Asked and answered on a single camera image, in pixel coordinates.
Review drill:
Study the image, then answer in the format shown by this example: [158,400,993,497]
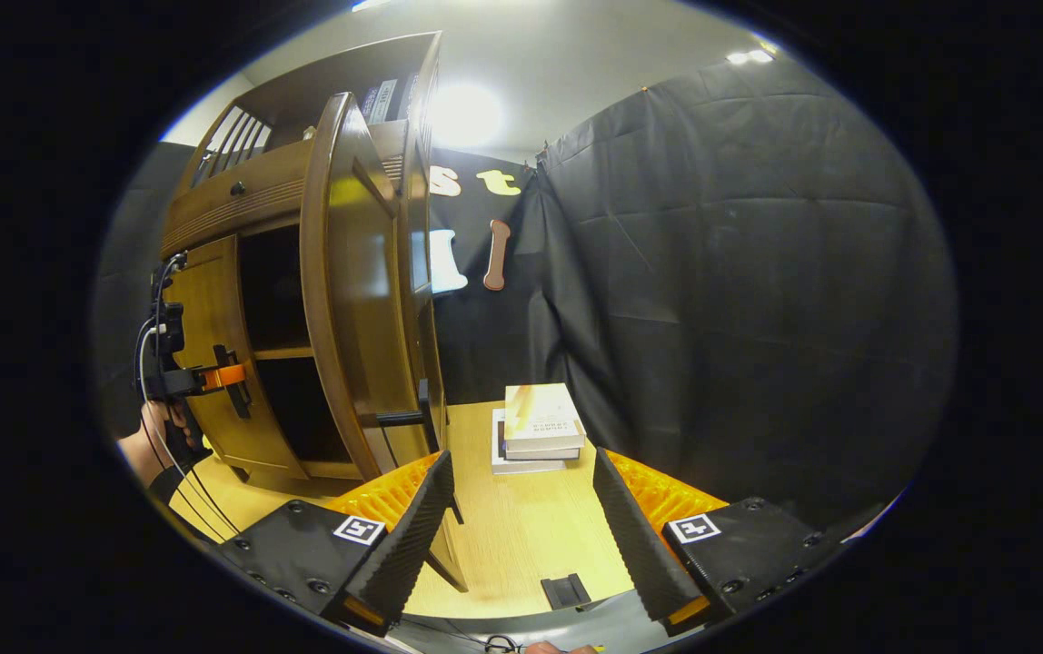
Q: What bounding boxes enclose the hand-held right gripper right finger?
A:
[592,447,851,637]

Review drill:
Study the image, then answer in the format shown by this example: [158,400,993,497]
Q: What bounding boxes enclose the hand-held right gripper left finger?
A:
[213,450,457,637]

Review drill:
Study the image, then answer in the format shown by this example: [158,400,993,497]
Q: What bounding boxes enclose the black door handle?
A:
[374,380,433,455]
[213,343,253,421]

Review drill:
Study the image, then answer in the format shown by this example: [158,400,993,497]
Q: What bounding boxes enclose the wooden shoe cabinet door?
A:
[163,234,306,480]
[299,91,450,482]

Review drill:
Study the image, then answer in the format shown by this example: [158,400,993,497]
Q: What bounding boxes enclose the wooden double-door shoe cabinet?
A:
[158,32,470,593]

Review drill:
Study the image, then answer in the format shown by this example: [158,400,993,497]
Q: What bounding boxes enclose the wooden cabinet drawer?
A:
[161,123,413,260]

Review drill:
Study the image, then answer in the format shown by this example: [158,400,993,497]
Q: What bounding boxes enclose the small black clip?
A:
[541,573,593,611]

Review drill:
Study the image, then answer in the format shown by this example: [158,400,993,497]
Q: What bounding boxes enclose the white book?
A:
[491,408,569,476]

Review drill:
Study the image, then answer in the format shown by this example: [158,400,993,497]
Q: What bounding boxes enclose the grey book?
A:
[503,444,582,462]

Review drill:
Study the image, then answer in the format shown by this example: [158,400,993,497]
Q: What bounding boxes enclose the cream book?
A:
[502,382,587,454]

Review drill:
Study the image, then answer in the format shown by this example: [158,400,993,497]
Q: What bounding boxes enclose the black backdrop cloth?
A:
[90,59,959,537]

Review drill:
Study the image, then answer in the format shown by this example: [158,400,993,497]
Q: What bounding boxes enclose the round bright lamp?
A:
[431,84,504,151]

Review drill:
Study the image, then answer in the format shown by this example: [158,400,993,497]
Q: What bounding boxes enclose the black and white cable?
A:
[136,254,243,539]

